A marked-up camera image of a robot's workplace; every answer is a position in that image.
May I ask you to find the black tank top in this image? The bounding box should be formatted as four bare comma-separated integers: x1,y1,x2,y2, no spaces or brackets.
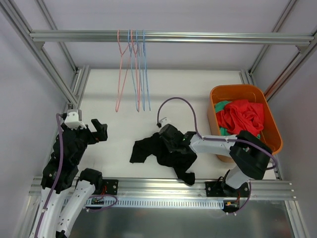
129,132,197,186

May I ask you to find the green tank top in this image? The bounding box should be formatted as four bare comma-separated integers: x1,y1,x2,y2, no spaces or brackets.
214,100,261,139

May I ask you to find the red tank top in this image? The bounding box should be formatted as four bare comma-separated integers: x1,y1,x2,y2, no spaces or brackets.
215,99,265,136

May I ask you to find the pink wire hanger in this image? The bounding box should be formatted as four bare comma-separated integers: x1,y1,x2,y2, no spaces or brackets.
132,30,141,111
115,30,131,113

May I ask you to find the light blue wire hanger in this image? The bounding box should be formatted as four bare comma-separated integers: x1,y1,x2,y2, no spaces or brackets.
142,30,151,111

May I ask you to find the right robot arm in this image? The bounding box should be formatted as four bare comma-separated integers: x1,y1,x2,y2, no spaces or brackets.
158,124,272,197

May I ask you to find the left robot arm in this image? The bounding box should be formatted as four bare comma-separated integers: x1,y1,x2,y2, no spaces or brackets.
30,119,108,238

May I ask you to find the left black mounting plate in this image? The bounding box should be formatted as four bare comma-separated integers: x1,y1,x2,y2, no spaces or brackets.
99,179,119,195

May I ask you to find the black mounting plate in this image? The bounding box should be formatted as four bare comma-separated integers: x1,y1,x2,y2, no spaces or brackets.
99,179,119,195
205,181,250,198

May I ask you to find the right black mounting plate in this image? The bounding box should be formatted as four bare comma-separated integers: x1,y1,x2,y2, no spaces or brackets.
205,181,250,198

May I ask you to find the orange plastic basket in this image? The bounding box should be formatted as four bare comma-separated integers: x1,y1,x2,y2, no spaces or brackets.
207,84,283,155

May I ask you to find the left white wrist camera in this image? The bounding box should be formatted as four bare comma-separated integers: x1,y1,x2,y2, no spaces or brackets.
62,109,86,130

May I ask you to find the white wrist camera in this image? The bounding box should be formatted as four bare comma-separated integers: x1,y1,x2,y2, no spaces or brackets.
157,117,171,128
62,109,86,130

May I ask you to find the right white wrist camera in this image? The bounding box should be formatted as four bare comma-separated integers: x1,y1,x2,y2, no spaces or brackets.
157,117,171,128

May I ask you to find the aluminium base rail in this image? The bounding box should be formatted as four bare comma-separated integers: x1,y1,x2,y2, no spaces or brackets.
29,177,297,200

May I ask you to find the slotted white cable duct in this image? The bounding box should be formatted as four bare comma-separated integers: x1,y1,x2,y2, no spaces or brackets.
86,197,224,210

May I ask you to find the aluminium hanging rail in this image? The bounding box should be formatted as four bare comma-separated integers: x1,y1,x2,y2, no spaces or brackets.
29,30,315,46

